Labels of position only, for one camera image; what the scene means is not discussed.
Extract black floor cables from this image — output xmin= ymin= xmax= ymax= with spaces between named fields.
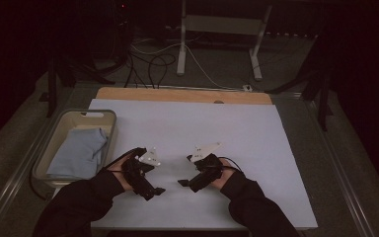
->
xmin=123 ymin=51 xmax=178 ymax=90

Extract white metal stand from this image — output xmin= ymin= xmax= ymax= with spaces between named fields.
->
xmin=176 ymin=0 xmax=273 ymax=82

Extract person's right hand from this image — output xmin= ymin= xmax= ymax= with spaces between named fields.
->
xmin=209 ymin=157 xmax=237 ymax=191

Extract grey metal rail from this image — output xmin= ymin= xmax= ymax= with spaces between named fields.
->
xmin=270 ymin=92 xmax=378 ymax=237
xmin=0 ymin=98 xmax=70 ymax=237

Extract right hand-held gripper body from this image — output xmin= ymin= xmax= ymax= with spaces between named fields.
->
xmin=189 ymin=141 xmax=225 ymax=194

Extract white floor cable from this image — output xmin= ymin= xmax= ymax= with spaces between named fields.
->
xmin=130 ymin=37 xmax=245 ymax=92

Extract person's left hand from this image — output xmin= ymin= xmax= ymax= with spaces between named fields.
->
xmin=106 ymin=153 xmax=134 ymax=193

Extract light blue cloth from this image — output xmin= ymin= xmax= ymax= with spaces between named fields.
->
xmin=46 ymin=127 xmax=109 ymax=180

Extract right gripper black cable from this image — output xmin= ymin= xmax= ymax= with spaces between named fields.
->
xmin=217 ymin=156 xmax=245 ymax=175

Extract clear plastic bin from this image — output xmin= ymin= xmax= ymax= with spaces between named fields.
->
xmin=31 ymin=109 xmax=118 ymax=190

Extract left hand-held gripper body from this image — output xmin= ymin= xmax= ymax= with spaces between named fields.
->
xmin=121 ymin=146 xmax=162 ymax=198

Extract black stand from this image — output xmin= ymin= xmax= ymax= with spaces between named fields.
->
xmin=264 ymin=32 xmax=336 ymax=132
xmin=38 ymin=53 xmax=116 ymax=119

